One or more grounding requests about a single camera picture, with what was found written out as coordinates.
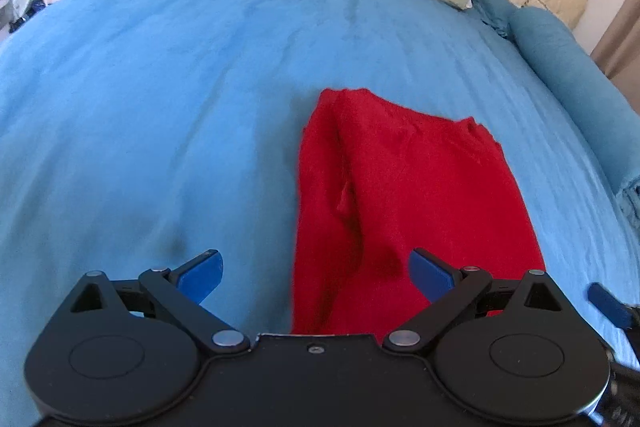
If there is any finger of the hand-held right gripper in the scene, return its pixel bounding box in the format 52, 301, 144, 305
587, 283, 640, 330

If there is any blue bed sheet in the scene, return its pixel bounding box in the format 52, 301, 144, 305
0, 0, 640, 427

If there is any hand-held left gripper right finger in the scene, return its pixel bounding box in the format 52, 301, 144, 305
382, 248, 577, 356

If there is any beige curtain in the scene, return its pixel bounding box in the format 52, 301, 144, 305
590, 0, 640, 112

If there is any red knit sweater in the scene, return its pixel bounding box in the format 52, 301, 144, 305
290, 88, 547, 336

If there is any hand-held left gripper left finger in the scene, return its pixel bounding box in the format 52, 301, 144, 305
68, 249, 250, 356

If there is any folded blue duvet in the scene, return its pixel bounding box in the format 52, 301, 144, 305
471, 0, 640, 230

